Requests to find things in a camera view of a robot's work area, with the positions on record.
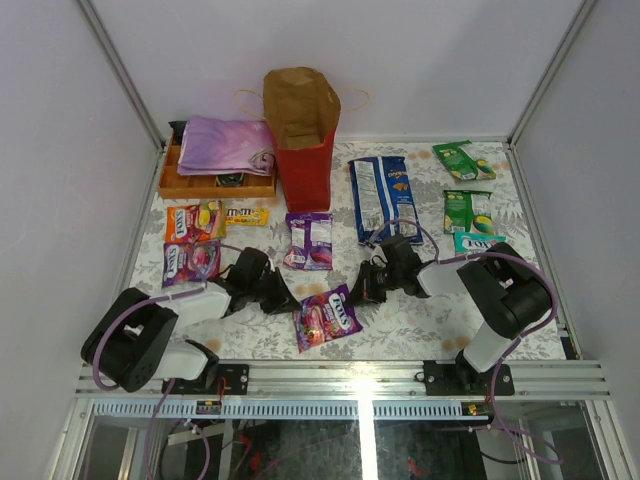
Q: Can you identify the blue snack packet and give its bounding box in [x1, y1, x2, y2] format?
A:
[348, 156, 424, 245]

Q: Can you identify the orange wooden tray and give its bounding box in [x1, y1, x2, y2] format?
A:
[157, 134, 278, 200]

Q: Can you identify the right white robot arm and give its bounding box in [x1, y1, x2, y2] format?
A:
[345, 235, 557, 395]

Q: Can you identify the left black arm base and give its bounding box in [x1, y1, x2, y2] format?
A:
[170, 363, 250, 397]

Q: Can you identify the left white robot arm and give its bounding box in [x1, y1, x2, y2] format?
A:
[81, 247, 301, 396]

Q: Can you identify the floral table mat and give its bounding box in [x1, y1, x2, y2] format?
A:
[130, 141, 565, 361]

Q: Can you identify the large purple snack packet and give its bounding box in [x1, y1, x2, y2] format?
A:
[283, 213, 333, 271]

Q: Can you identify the yellow chocolate candy packet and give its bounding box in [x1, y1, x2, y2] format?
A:
[226, 208, 269, 226]

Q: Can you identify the green snack packet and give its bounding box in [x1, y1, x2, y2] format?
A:
[443, 190, 495, 235]
[433, 140, 497, 181]

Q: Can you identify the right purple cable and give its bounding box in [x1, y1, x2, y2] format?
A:
[364, 217, 564, 464]

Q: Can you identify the purple folded cloth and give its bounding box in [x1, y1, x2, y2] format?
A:
[177, 116, 275, 176]

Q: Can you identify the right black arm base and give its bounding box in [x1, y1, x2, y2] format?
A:
[422, 353, 515, 397]

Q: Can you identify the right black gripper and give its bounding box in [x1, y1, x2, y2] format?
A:
[344, 261, 403, 309]

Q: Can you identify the red paper bag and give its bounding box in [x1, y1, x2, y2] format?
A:
[236, 67, 345, 213]

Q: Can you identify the purple candy packet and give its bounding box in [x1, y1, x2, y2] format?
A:
[293, 284, 363, 353]
[161, 240, 221, 288]

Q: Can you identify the teal candy packet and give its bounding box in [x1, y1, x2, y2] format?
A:
[454, 232, 506, 256]

